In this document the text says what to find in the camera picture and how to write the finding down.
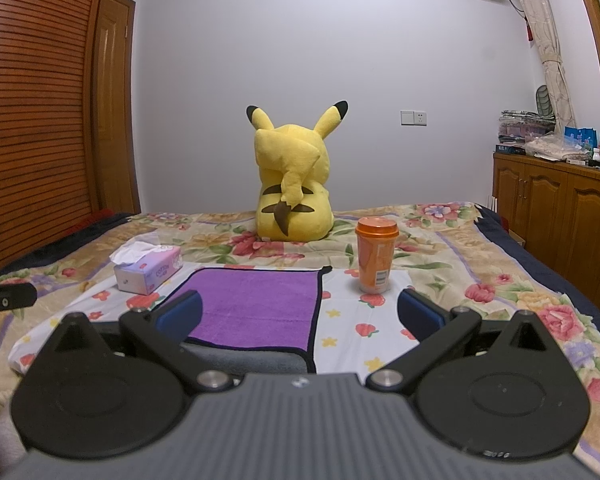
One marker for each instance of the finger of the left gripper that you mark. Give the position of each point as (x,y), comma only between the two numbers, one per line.
(17,296)

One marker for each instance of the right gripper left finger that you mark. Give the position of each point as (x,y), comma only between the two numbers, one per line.
(157,336)

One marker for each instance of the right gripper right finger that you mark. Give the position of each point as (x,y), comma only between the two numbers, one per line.
(442,336)

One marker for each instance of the purple grey microfiber towel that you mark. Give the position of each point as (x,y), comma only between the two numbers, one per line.
(256,309)

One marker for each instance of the pink tissue box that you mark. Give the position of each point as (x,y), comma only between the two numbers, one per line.
(141,266)

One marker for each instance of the floral bed quilt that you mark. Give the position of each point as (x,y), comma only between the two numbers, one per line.
(443,259)

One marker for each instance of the orange lidded plastic cup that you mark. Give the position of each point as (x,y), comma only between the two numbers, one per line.
(376,239)

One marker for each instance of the brown wooden door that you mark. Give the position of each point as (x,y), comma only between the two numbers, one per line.
(112,108)

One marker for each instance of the dark blue bed sheet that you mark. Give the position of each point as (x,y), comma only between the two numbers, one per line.
(489,224)

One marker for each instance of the wooden sideboard cabinet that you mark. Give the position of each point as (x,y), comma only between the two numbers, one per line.
(554,207)

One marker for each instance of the yellow Pikachu plush toy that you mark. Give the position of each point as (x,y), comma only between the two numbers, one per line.
(294,167)

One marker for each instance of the folded clothes pile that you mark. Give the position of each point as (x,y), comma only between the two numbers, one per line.
(517,127)

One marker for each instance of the blue box on cabinet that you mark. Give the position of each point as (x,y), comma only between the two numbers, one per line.
(586,137)

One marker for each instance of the brown slatted wardrobe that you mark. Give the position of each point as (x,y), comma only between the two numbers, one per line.
(47,175)

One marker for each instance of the beige patterned curtain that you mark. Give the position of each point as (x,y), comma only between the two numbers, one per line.
(541,21)

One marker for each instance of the white wall switch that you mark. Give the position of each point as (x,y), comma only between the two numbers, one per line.
(413,118)

